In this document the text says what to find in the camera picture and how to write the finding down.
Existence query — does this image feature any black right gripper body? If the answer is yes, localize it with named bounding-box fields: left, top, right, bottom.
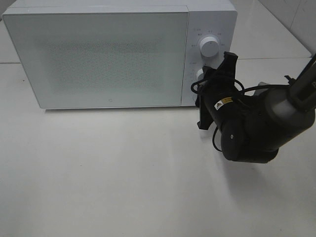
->
left=194, top=51, right=241, bottom=130

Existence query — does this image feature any white timer knob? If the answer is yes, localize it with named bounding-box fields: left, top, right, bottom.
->
left=196, top=69, right=204, bottom=84

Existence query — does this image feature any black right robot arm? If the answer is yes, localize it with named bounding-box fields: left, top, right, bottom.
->
left=191, top=52, right=316, bottom=163

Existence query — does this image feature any upper white power knob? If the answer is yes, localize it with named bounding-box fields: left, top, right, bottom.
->
left=199, top=36, right=219, bottom=57

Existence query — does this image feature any white microwave oven body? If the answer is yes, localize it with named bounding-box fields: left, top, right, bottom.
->
left=2, top=0, right=237, bottom=109

